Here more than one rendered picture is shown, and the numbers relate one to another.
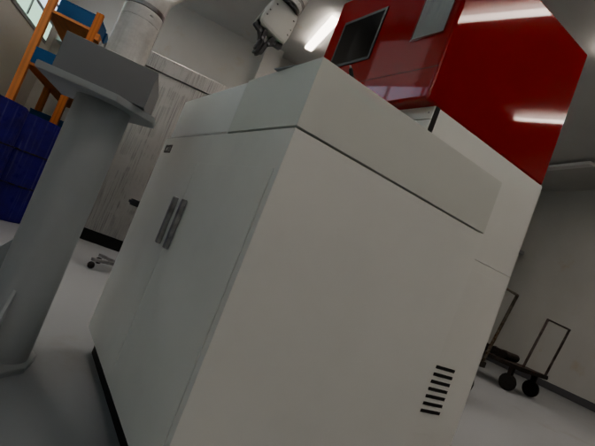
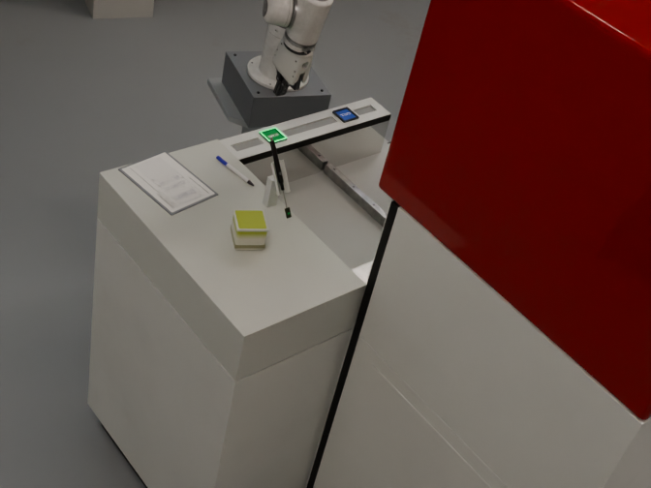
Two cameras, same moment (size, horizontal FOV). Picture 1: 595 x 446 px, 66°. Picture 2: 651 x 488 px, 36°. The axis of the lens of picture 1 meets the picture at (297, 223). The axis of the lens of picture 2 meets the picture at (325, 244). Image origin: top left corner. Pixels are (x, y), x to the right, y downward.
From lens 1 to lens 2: 2.83 m
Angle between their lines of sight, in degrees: 80
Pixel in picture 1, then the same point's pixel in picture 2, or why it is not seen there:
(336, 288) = (137, 347)
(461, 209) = (208, 341)
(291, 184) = (102, 257)
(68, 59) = (226, 76)
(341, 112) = (114, 215)
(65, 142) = not seen: hidden behind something
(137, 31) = (267, 46)
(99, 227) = not seen: outside the picture
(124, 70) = (242, 91)
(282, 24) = (286, 65)
